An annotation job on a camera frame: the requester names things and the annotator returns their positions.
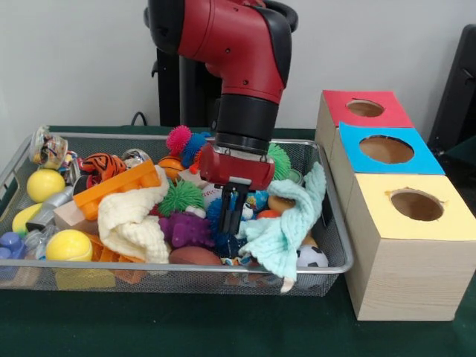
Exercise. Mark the wooden box with three holes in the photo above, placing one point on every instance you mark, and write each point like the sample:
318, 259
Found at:
409, 282

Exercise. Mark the mint green cloth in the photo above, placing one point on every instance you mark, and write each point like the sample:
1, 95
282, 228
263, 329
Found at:
282, 230

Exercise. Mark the multicolour spiky caterpillar toy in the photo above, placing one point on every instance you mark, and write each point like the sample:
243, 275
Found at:
178, 137

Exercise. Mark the yellow tennis ball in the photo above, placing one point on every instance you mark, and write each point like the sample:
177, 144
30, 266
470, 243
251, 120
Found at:
68, 245

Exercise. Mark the shallow mesh bin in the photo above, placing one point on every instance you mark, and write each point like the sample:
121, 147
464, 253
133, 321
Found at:
111, 277

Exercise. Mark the smooth yellow ball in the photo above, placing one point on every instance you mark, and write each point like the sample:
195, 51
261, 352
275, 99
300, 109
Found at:
45, 185

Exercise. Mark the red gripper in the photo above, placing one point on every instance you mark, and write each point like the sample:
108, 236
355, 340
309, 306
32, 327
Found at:
238, 169

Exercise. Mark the green spiky caterpillar toy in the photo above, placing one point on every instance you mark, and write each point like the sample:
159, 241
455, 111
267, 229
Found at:
182, 197

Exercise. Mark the orange toy brick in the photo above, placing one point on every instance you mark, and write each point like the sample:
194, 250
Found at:
111, 186

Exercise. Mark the purple spiky toy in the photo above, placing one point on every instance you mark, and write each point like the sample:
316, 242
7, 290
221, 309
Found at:
186, 230

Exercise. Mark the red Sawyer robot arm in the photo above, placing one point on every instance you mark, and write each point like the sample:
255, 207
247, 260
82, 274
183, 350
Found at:
238, 56

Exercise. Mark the green puffer ball with eyes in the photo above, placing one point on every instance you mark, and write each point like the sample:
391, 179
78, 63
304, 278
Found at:
280, 163

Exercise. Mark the brown toy football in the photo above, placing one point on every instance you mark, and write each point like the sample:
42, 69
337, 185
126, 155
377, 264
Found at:
195, 256

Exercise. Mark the small soccer ball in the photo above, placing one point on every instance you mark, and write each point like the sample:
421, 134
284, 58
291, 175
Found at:
316, 256

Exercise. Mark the black stand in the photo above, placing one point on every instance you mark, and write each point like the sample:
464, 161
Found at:
457, 93

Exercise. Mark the cream yellow cloth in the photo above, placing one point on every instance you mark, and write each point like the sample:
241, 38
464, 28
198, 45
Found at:
126, 223

